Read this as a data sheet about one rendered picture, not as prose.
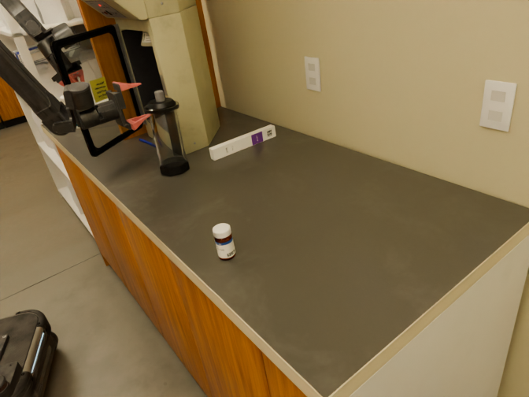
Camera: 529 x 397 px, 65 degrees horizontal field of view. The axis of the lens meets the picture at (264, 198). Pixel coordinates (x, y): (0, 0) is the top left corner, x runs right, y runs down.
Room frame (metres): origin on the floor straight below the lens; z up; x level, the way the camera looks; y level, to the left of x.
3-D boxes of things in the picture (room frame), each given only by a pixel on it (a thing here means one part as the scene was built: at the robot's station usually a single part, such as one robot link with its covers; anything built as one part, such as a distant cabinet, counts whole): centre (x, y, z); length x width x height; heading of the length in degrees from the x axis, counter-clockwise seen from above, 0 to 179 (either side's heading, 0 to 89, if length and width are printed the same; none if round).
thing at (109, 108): (1.22, 0.41, 1.20); 0.07 x 0.07 x 0.10; 33
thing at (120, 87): (1.26, 0.36, 1.24); 0.09 x 0.07 x 0.07; 123
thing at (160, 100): (1.32, 0.28, 1.18); 0.09 x 0.09 x 0.07
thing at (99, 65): (1.54, 0.52, 1.19); 0.30 x 0.01 x 0.40; 154
